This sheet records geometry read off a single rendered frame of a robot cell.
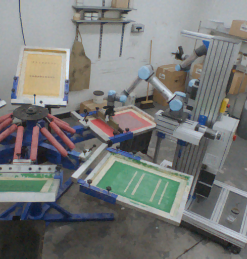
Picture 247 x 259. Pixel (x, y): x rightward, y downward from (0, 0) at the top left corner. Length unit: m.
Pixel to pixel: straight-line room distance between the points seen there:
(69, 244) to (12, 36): 2.91
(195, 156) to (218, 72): 0.94
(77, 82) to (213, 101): 2.82
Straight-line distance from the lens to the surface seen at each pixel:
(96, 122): 3.16
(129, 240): 3.18
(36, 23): 4.54
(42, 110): 2.58
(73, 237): 3.16
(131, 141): 3.11
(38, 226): 1.99
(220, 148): 3.01
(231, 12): 6.27
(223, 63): 2.81
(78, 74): 5.01
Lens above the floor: 2.43
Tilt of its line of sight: 28 degrees down
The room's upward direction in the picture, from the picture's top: 7 degrees clockwise
